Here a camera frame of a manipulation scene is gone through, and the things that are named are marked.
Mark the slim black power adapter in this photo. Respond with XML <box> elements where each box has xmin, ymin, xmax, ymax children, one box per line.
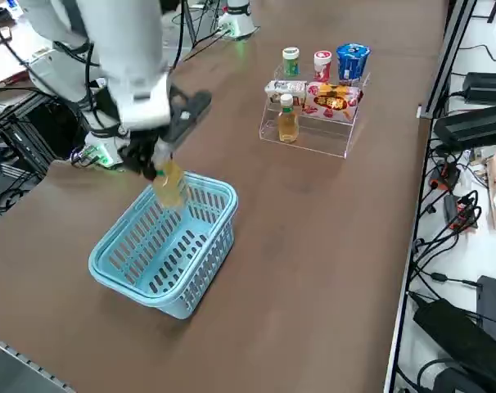
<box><xmin>462</xmin><ymin>72</ymin><xmax>496</xmax><ymax>106</ymax></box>

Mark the white mouse print biscuit packet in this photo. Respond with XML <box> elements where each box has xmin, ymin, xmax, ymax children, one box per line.
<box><xmin>264</xmin><ymin>79</ymin><xmax>309</xmax><ymax>106</ymax></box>

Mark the long black power brick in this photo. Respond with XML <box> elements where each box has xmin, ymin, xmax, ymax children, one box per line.
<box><xmin>413</xmin><ymin>297</ymin><xmax>496</xmax><ymax>386</ymax></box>

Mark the black square box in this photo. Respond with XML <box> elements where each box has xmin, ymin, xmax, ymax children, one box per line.
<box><xmin>476</xmin><ymin>274</ymin><xmax>496</xmax><ymax>349</ymax></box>

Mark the blue instant noodle cup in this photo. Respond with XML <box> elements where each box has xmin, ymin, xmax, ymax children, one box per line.
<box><xmin>336</xmin><ymin>43</ymin><xmax>372</xmax><ymax>86</ymax></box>

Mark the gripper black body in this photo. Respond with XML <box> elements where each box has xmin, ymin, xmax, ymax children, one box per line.
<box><xmin>165</xmin><ymin>84</ymin><xmax>214</xmax><ymax>156</ymax></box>

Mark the green lid snack cup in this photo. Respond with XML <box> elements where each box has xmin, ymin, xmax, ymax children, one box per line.
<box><xmin>282</xmin><ymin>47</ymin><xmax>301</xmax><ymax>78</ymax></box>

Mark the orange black plug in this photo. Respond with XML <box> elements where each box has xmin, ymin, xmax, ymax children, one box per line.
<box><xmin>430</xmin><ymin>162</ymin><xmax>462</xmax><ymax>192</ymax></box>
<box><xmin>444</xmin><ymin>194</ymin><xmax>483</xmax><ymax>233</ymax></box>

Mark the strawberry print snack packet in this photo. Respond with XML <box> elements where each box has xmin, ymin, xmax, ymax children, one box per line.
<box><xmin>303</xmin><ymin>81</ymin><xmax>363</xmax><ymax>120</ymax></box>

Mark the red lid snack cup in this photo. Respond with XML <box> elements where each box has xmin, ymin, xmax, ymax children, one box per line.
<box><xmin>313</xmin><ymin>50</ymin><xmax>333</xmax><ymax>82</ymax></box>

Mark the black round-edged device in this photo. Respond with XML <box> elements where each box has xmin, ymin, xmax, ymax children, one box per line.
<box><xmin>417</xmin><ymin>358</ymin><xmax>493</xmax><ymax>393</ymax></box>

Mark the light blue plastic basket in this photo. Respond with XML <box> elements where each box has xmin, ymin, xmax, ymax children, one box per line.
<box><xmin>88</xmin><ymin>169</ymin><xmax>239</xmax><ymax>320</ymax></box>

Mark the large black power brick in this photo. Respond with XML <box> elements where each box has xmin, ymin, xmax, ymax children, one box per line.
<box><xmin>431</xmin><ymin>103</ymin><xmax>496</xmax><ymax>151</ymax></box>

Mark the amber juice bottle white cap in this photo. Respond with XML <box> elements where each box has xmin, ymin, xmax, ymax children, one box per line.
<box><xmin>151</xmin><ymin>142</ymin><xmax>188</xmax><ymax>209</ymax></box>
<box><xmin>277</xmin><ymin>93</ymin><xmax>300</xmax><ymax>144</ymax></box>

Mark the clear acrylic tiered shelf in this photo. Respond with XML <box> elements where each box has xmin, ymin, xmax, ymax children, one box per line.
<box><xmin>259</xmin><ymin>61</ymin><xmax>372</xmax><ymax>160</ymax></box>

